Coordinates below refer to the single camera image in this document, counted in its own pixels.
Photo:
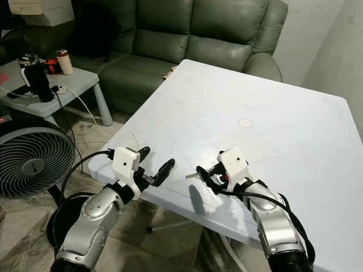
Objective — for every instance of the beige cylindrical cup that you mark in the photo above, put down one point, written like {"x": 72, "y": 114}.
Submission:
{"x": 64, "y": 62}

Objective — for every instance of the white plastic table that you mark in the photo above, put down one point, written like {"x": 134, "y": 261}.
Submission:
{"x": 249, "y": 96}

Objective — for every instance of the black bag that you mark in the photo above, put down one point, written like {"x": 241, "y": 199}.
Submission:
{"x": 93, "y": 31}

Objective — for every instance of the white cardboard box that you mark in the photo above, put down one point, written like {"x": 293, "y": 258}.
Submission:
{"x": 39, "y": 12}

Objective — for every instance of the small red object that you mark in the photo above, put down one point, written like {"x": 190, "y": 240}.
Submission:
{"x": 51, "y": 64}

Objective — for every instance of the black tumbler with lid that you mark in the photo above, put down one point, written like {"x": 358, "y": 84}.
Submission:
{"x": 38, "y": 82}

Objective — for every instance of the green leather sofa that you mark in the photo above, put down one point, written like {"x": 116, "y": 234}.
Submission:
{"x": 215, "y": 34}

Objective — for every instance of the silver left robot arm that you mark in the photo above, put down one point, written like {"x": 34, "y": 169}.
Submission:
{"x": 93, "y": 218}

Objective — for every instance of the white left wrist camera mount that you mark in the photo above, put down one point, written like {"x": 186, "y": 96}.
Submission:
{"x": 126, "y": 163}

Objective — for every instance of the light blue side table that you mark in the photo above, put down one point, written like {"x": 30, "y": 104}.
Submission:
{"x": 82, "y": 79}

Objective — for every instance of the grey floor fan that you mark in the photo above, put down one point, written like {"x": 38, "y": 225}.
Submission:
{"x": 34, "y": 164}

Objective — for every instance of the round white table plug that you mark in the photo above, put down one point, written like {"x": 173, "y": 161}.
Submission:
{"x": 245, "y": 123}

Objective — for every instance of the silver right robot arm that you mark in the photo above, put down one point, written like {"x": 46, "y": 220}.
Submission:
{"x": 278, "y": 226}

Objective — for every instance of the small pink object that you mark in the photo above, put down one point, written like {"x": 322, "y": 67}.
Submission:
{"x": 171, "y": 71}

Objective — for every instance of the white power strip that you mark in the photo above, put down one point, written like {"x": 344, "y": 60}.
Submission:
{"x": 59, "y": 89}

